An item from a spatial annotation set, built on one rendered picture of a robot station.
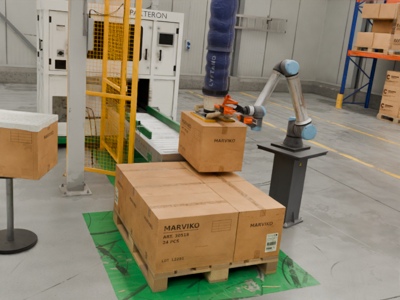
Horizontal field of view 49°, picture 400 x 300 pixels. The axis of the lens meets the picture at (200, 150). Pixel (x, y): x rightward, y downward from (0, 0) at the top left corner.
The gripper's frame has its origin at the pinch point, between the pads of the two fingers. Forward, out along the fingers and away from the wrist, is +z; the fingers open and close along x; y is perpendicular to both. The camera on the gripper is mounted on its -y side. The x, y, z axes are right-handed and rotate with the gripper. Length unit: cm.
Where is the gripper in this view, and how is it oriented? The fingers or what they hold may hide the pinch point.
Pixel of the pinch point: (227, 110)
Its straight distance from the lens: 371.6
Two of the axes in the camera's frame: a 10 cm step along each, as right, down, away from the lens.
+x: 1.1, -9.6, -2.5
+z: -9.1, 0.1, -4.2
